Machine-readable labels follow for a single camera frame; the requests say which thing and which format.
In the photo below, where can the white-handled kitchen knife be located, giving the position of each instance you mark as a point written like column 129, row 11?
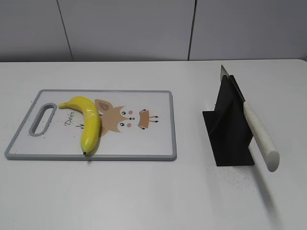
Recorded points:
column 264, row 141

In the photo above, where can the yellow plastic banana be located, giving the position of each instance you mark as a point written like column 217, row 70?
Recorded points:
column 92, row 121

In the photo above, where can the white grey-rimmed cutting board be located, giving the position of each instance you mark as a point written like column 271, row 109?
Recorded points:
column 136, row 126

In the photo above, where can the black knife stand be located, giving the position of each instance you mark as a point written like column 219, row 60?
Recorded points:
column 227, row 127

